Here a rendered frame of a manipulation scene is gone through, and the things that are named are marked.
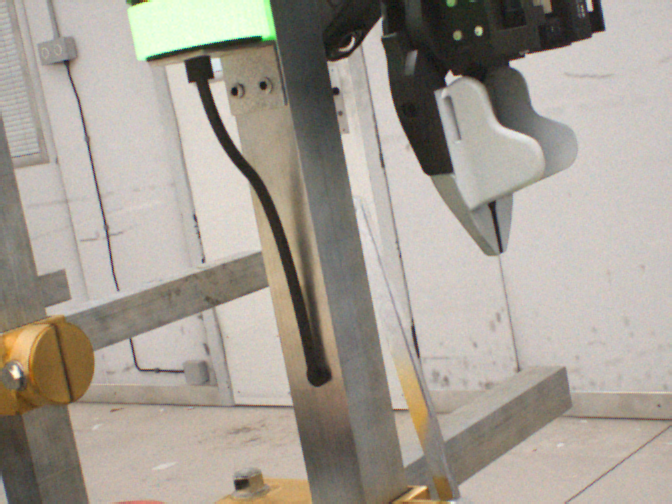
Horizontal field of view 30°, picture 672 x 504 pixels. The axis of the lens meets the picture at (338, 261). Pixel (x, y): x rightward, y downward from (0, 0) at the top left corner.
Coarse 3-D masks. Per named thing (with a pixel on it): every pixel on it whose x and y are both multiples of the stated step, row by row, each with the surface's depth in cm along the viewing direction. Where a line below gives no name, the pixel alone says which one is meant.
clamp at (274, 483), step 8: (264, 480) 70; (272, 480) 69; (280, 480) 69; (288, 480) 69; (296, 480) 68; (304, 480) 68; (272, 488) 68; (280, 488) 68; (288, 488) 67; (296, 488) 67; (304, 488) 67; (408, 488) 63; (416, 488) 63; (424, 488) 63; (264, 496) 67; (272, 496) 66; (280, 496) 66; (288, 496) 66; (296, 496) 66; (304, 496) 65; (400, 496) 63; (408, 496) 62; (416, 496) 63; (424, 496) 63
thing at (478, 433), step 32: (512, 384) 84; (544, 384) 84; (448, 416) 79; (480, 416) 78; (512, 416) 80; (544, 416) 83; (416, 448) 74; (448, 448) 74; (480, 448) 77; (512, 448) 80; (416, 480) 71
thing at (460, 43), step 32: (384, 0) 60; (416, 0) 59; (448, 0) 59; (480, 0) 58; (512, 0) 58; (544, 0) 59; (576, 0) 60; (384, 32) 61; (416, 32) 60; (448, 32) 60; (480, 32) 59; (512, 32) 57; (544, 32) 58; (576, 32) 59; (448, 64) 60; (480, 64) 59
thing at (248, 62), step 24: (144, 0) 54; (192, 48) 54; (216, 48) 55; (240, 48) 56; (264, 48) 58; (192, 72) 56; (240, 72) 59; (264, 72) 58; (240, 96) 59; (264, 96) 58; (216, 120) 56; (240, 168) 57; (264, 192) 58; (288, 264) 59; (312, 360) 60; (312, 384) 61
